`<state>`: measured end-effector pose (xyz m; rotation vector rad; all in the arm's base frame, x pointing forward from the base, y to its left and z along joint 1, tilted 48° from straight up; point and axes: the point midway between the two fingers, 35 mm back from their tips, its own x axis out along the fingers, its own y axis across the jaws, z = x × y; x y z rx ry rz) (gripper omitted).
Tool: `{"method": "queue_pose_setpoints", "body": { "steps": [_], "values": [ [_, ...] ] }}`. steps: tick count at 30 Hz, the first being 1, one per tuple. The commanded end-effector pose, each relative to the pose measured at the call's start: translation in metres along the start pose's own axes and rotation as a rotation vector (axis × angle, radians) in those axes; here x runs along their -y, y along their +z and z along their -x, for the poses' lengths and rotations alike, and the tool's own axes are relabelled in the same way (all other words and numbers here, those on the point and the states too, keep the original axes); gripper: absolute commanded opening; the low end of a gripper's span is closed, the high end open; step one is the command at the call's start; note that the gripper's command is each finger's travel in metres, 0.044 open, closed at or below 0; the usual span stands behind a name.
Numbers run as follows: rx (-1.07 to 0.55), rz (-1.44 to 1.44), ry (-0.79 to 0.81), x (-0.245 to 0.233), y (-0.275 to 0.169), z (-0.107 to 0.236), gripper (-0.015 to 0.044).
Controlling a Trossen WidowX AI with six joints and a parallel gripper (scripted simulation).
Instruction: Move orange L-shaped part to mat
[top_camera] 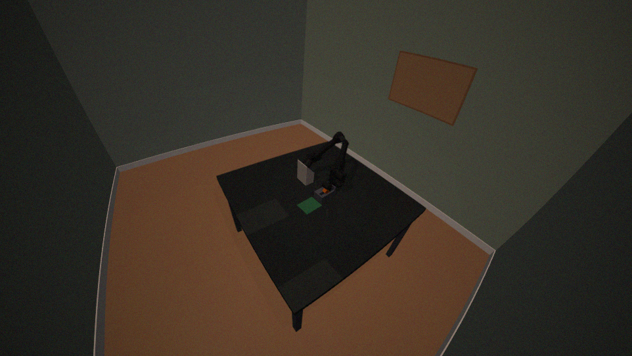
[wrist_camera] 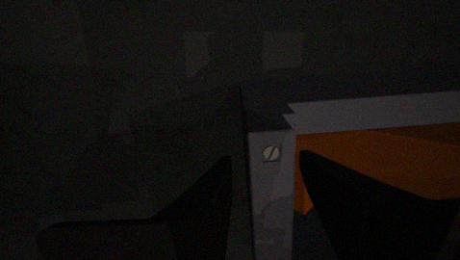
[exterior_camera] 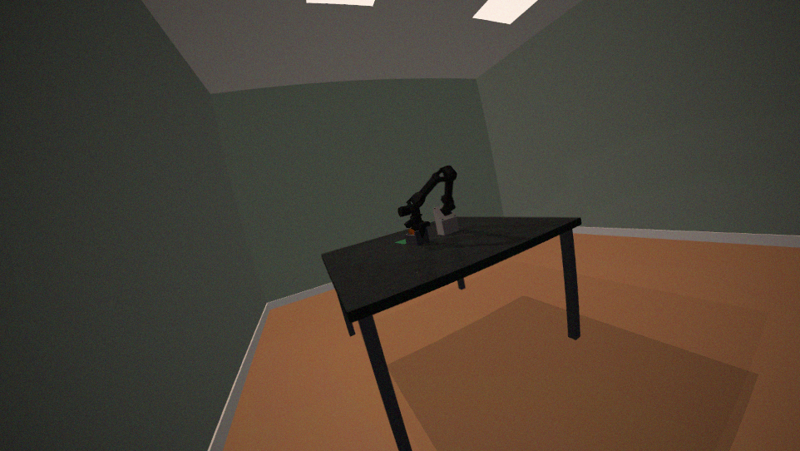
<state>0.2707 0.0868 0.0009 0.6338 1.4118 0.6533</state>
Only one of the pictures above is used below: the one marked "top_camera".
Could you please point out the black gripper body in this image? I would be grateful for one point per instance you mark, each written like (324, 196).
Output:
(327, 185)

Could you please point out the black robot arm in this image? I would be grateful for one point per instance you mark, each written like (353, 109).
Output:
(338, 171)

